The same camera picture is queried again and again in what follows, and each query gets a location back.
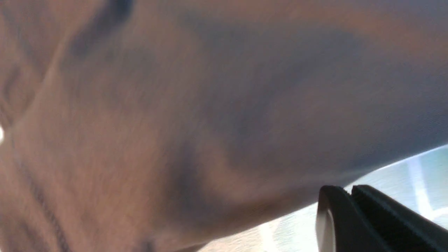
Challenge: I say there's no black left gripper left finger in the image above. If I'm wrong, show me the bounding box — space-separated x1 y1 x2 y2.
315 185 382 252

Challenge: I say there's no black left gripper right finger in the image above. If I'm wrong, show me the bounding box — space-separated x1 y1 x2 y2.
351 185 448 252

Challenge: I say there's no dark gray long-sleeved shirt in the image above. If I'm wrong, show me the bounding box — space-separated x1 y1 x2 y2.
1 0 448 252

